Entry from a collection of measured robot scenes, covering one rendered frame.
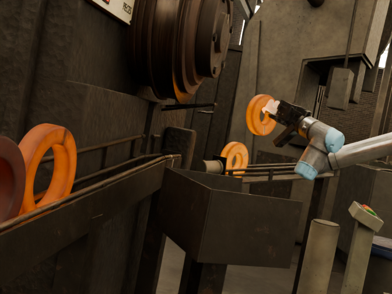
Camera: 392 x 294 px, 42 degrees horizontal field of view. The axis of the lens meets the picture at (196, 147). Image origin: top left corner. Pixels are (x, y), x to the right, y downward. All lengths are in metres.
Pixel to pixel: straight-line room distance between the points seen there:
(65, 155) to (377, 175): 2.76
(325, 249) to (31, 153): 1.53
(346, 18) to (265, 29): 0.66
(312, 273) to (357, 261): 0.19
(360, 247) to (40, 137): 1.61
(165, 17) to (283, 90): 2.92
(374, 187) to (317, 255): 1.41
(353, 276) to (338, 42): 2.38
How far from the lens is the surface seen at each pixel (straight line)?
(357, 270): 2.24
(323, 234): 2.15
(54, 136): 0.90
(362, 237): 2.22
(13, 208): 0.83
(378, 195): 3.52
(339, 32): 4.23
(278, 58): 4.31
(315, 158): 1.73
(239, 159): 2.03
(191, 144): 1.79
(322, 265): 2.18
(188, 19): 1.44
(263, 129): 1.93
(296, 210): 1.02
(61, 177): 0.99
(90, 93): 1.18
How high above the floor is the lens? 0.84
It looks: 3 degrees down
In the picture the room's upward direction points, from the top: 11 degrees clockwise
